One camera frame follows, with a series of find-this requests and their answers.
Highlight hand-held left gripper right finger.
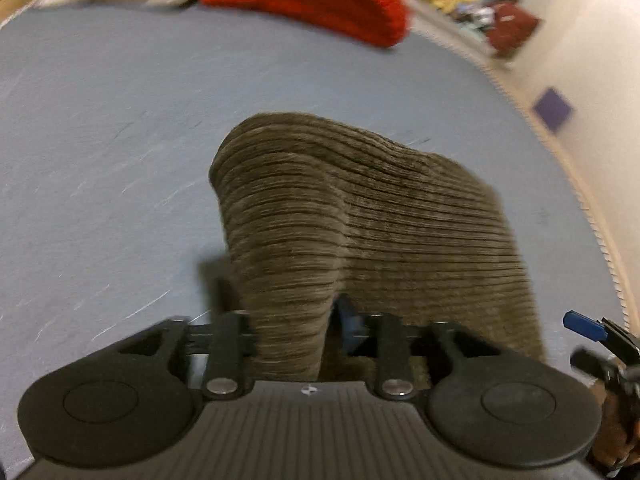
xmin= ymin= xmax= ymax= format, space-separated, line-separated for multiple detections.
xmin=336 ymin=296 xmax=502 ymax=402

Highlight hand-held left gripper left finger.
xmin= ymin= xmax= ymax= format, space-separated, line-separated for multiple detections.
xmin=117 ymin=311 xmax=259 ymax=402

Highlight dark red cushion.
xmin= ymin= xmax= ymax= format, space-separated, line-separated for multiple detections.
xmin=484 ymin=2 xmax=542 ymax=57

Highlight brown corduroy pants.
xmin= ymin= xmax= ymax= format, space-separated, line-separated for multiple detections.
xmin=208 ymin=111 xmax=547 ymax=397

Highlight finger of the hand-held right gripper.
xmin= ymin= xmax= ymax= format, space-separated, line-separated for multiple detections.
xmin=562 ymin=310 xmax=607 ymax=342
xmin=570 ymin=349 xmax=620 ymax=382

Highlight grey-blue bed mattress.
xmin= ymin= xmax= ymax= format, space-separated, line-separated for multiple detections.
xmin=0 ymin=2 xmax=632 ymax=476

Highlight purple folded mat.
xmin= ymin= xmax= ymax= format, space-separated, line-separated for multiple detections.
xmin=532 ymin=87 xmax=576 ymax=134

